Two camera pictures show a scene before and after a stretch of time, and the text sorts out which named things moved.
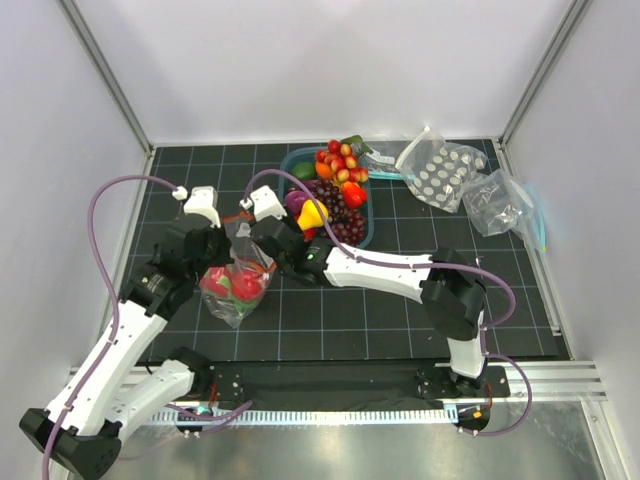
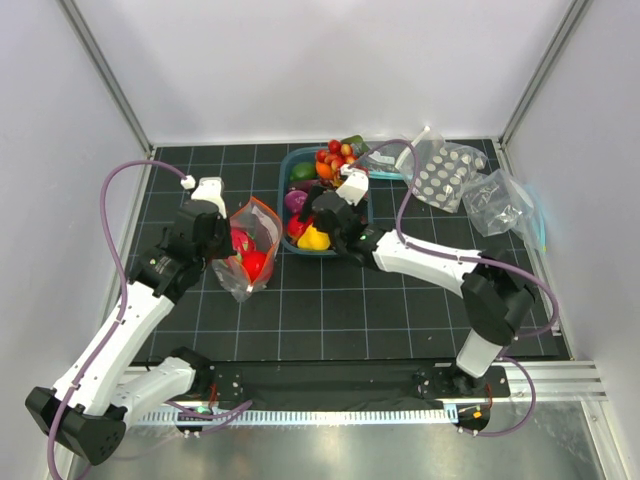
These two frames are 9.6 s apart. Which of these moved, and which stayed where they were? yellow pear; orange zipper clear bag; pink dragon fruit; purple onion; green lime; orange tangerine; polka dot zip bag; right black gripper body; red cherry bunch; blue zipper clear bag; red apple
Moved: right black gripper body; red apple; yellow pear; orange zipper clear bag; pink dragon fruit
Stayed: orange tangerine; red cherry bunch; purple onion; polka dot zip bag; green lime; blue zipper clear bag
